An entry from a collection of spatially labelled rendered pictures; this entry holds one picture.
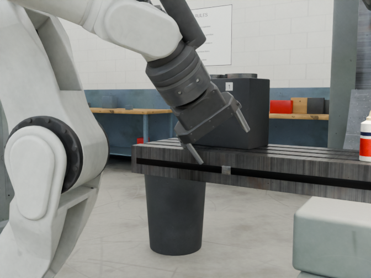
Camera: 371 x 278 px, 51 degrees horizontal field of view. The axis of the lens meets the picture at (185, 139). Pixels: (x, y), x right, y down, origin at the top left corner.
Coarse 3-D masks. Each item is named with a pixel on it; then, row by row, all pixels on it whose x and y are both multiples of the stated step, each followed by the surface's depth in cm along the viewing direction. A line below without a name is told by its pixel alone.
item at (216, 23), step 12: (192, 12) 580; (204, 12) 569; (216, 12) 559; (228, 12) 550; (204, 24) 571; (216, 24) 561; (228, 24) 552; (216, 36) 563; (228, 36) 554; (204, 48) 575; (216, 48) 565; (228, 48) 556; (204, 60) 577; (216, 60) 567; (228, 60) 557
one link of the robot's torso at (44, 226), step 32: (32, 128) 63; (32, 160) 63; (64, 160) 63; (32, 192) 64; (96, 192) 81; (32, 224) 66; (64, 224) 79; (0, 256) 72; (32, 256) 71; (64, 256) 80
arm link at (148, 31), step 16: (96, 0) 52; (112, 0) 51; (128, 0) 52; (96, 16) 52; (112, 16) 52; (128, 16) 52; (144, 16) 53; (160, 16) 54; (96, 32) 53; (112, 32) 53; (128, 32) 53; (144, 32) 54; (160, 32) 55; (176, 32) 55; (128, 48) 55; (144, 48) 55; (160, 48) 56
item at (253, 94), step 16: (224, 80) 104; (240, 80) 101; (256, 80) 102; (240, 96) 101; (256, 96) 103; (256, 112) 103; (224, 128) 105; (240, 128) 102; (256, 128) 104; (192, 144) 112; (208, 144) 109; (224, 144) 105; (240, 144) 102; (256, 144) 104
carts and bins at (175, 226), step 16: (144, 176) 277; (160, 192) 262; (176, 192) 260; (192, 192) 263; (160, 208) 264; (176, 208) 262; (192, 208) 265; (160, 224) 266; (176, 224) 264; (192, 224) 268; (160, 240) 269; (176, 240) 266; (192, 240) 270
